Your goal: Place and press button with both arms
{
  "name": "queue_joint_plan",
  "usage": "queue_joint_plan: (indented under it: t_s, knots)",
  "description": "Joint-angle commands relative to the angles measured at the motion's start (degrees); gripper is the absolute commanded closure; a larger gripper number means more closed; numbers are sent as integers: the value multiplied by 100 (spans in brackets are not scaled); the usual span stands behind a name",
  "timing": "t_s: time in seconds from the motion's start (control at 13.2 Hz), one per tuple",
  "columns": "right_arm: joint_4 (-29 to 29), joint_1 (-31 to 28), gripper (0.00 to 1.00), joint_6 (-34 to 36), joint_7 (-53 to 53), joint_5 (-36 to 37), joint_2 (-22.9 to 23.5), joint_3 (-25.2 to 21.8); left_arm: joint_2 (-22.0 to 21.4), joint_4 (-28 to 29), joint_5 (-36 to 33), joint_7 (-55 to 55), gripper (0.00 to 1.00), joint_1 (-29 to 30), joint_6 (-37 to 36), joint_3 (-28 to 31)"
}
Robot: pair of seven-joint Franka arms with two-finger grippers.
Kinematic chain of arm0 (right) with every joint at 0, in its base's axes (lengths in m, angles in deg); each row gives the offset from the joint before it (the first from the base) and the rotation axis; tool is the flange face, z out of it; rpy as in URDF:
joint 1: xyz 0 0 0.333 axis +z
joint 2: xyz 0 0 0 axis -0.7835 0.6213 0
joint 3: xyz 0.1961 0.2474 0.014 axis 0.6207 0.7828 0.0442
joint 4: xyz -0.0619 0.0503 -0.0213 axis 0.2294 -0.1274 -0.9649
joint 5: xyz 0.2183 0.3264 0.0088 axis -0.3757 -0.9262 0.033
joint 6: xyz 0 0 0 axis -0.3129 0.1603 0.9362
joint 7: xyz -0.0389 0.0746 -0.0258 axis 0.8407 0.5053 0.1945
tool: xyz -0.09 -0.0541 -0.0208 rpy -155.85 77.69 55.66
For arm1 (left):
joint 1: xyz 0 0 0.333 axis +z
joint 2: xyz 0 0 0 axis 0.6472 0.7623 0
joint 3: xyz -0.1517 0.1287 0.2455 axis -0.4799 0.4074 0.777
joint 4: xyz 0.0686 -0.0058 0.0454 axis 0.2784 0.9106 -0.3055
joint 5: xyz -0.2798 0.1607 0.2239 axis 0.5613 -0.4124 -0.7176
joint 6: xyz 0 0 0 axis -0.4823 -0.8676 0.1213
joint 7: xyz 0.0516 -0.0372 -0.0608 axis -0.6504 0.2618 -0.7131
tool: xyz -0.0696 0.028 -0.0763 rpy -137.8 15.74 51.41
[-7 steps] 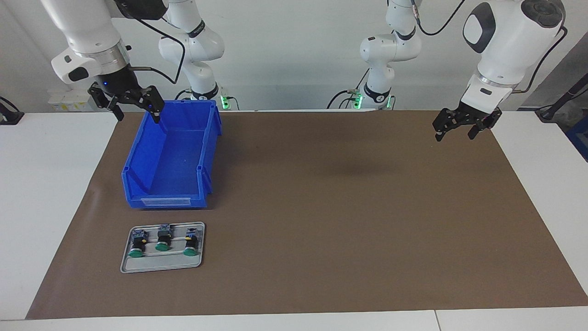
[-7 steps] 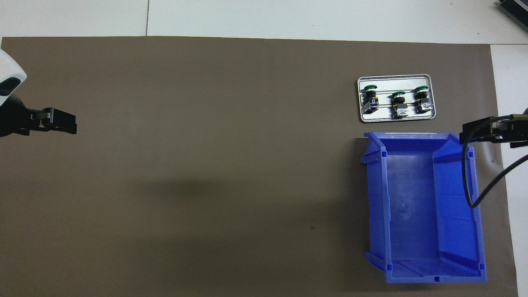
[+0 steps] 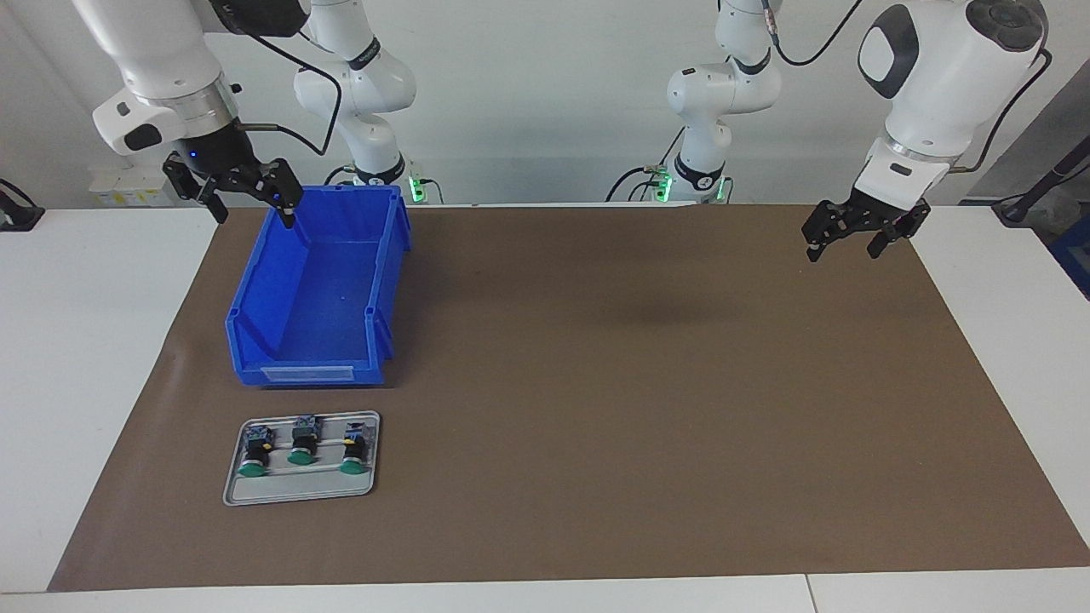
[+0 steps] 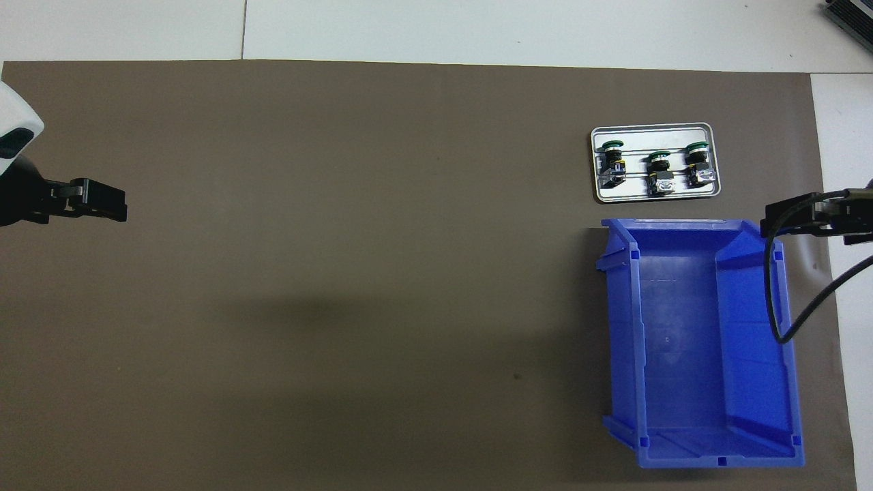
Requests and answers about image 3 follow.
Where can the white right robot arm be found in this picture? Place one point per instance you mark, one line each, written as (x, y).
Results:
(162, 51)

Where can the black clamp mount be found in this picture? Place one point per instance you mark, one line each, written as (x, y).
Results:
(17, 220)

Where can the blue crate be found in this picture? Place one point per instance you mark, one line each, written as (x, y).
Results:
(1075, 255)

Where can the brown table mat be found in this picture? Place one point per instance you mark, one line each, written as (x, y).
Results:
(639, 426)

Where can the green push button switch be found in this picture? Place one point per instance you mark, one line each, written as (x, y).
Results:
(303, 441)
(354, 447)
(255, 451)

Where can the silver metal tray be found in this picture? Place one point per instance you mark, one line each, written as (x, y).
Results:
(298, 489)

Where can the black stand pole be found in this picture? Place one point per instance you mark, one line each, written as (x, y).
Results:
(1018, 209)

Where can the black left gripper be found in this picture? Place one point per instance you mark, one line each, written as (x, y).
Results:
(877, 209)

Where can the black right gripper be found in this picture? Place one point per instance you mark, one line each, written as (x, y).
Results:
(217, 153)

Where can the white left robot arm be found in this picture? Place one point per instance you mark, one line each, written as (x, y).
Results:
(945, 77)

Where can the blue plastic storage bin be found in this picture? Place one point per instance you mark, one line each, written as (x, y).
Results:
(324, 298)

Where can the white wall socket box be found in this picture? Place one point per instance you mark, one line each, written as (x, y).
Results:
(119, 183)

